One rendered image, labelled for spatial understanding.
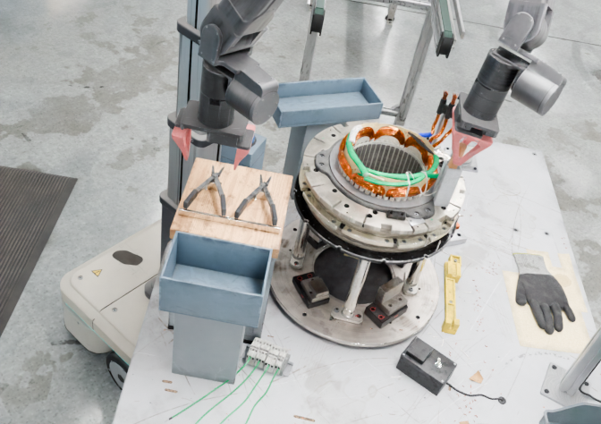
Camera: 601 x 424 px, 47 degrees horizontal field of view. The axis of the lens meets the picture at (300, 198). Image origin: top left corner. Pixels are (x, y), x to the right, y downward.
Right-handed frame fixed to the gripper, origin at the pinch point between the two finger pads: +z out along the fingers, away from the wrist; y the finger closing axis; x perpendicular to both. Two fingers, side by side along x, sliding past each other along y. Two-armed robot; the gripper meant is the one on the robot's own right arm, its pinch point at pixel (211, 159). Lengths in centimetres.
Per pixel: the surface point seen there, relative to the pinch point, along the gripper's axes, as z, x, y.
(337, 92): 15, 49, 21
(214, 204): 10.0, -0.6, 1.4
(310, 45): 81, 175, 14
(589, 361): 26, -7, 77
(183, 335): 25.5, -18.6, 1.0
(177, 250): 14.1, -9.2, -3.0
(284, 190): 10.0, 6.5, 13.4
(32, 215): 120, 82, -75
